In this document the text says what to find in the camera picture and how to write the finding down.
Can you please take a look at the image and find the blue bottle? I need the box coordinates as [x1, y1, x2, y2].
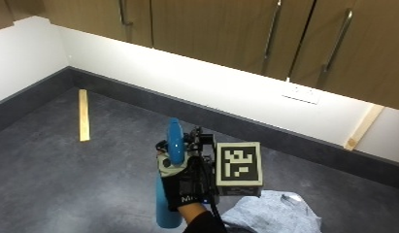
[155, 116, 187, 229]

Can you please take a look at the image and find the white marker cube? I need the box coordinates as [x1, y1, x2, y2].
[213, 141, 265, 198]

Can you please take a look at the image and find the short pale wooden strip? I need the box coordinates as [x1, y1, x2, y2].
[77, 88, 92, 143]

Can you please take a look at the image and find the grey crumpled cloth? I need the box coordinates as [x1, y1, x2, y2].
[220, 189, 324, 233]

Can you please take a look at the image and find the brown wooden cabinet door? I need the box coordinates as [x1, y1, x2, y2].
[289, 0, 399, 113]
[149, 0, 317, 82]
[43, 0, 155, 49]

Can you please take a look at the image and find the long pale wooden strip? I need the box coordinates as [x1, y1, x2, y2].
[342, 103, 386, 152]

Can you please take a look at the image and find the brown wooden side cabinet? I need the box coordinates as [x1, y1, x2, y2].
[0, 0, 47, 32]

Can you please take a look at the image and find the black palm camera mount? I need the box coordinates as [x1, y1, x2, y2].
[184, 126, 217, 160]

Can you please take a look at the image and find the black glove cable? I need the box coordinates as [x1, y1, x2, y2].
[200, 156, 231, 233]

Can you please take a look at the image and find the white wall socket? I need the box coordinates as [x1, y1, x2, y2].
[281, 83, 322, 106]

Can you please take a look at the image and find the metal cabinet handle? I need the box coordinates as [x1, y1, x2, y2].
[321, 8, 356, 74]
[261, 0, 284, 63]
[116, 0, 135, 27]

